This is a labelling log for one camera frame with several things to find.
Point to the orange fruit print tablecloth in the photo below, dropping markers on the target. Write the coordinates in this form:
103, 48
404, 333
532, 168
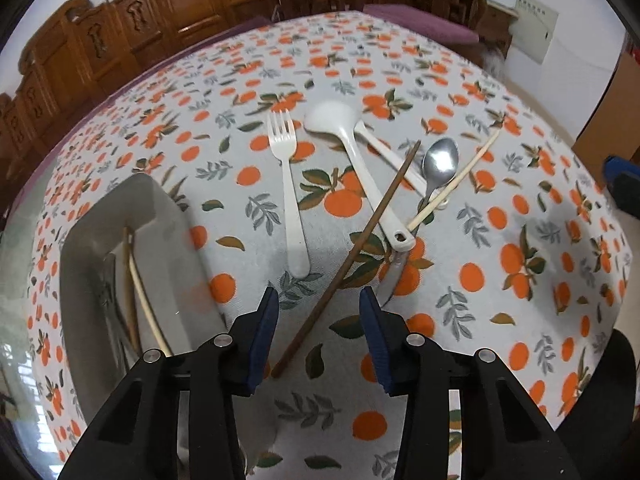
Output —
475, 285

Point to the small white plastic spoon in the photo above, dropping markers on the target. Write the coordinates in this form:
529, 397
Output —
380, 147

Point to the metal fork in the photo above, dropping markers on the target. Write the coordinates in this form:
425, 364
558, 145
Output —
112, 300

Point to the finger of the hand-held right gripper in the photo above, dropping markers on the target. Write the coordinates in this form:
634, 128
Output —
622, 185

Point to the white plastic fork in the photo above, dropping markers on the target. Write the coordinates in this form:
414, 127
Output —
292, 200

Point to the rectangular metal tray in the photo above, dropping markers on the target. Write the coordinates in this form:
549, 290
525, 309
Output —
165, 260

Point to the brown board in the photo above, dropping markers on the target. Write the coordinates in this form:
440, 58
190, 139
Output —
610, 110

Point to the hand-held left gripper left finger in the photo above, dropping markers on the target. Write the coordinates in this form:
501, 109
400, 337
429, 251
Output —
260, 342

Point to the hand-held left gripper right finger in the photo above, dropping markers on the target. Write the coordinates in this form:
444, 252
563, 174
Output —
376, 342

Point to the square purple seat cushion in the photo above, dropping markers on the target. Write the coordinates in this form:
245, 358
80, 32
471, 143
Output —
425, 22

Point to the light bamboo chopstick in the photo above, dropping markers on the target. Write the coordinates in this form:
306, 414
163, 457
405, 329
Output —
465, 172
150, 310

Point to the metal spoon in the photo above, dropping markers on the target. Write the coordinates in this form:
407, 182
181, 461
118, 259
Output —
440, 162

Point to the large white plastic spoon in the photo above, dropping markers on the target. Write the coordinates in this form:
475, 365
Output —
330, 120

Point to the dark brown chopstick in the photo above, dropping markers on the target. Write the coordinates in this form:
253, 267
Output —
350, 265
131, 300

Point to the clear plastic bag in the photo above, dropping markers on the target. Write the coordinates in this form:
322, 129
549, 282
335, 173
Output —
495, 62

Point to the white wall cabinet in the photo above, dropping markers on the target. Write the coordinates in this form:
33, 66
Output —
535, 27

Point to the wooden side table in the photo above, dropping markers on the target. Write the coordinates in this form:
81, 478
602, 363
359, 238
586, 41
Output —
495, 25

